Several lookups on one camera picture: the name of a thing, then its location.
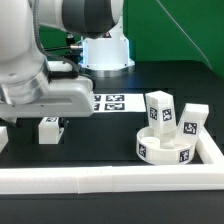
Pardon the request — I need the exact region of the black vertical pole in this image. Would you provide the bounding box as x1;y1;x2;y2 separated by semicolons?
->
66;33;75;48

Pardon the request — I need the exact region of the black cable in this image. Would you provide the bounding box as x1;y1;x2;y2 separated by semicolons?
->
43;45;84;54

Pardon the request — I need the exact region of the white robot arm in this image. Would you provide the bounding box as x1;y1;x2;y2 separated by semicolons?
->
0;0;134;119

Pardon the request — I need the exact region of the white U-shaped fence wall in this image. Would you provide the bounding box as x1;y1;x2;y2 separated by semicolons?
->
0;131;224;195

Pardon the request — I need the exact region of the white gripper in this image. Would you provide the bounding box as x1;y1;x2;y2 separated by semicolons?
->
0;76;94;119

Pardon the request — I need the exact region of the white marker sheet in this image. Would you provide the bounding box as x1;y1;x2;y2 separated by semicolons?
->
94;93;146;113

